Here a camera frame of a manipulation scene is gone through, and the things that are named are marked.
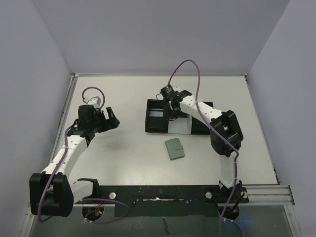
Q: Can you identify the aluminium left rail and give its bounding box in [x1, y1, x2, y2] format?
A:
[46, 73, 79, 165]

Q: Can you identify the silver credit card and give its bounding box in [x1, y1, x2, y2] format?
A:
[148, 110, 163, 118]

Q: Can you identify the green card holder wallet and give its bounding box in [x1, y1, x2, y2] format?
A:
[165, 138, 185, 160]

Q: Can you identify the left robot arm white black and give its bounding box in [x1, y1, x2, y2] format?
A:
[29, 105, 120, 217]

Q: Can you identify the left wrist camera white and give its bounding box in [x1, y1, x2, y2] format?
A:
[83, 96, 101, 108]

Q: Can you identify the aluminium rail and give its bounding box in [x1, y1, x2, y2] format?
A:
[46, 73, 79, 165]
[245, 185, 295, 205]

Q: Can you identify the black white sorting tray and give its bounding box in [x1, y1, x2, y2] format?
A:
[145, 99, 209, 135]

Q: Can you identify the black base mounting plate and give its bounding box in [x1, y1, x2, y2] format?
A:
[82, 184, 249, 221]

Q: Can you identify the aluminium front rail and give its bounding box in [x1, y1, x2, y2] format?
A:
[245, 185, 295, 205]

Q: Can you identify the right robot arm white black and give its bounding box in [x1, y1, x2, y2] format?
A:
[160, 85, 243, 189]

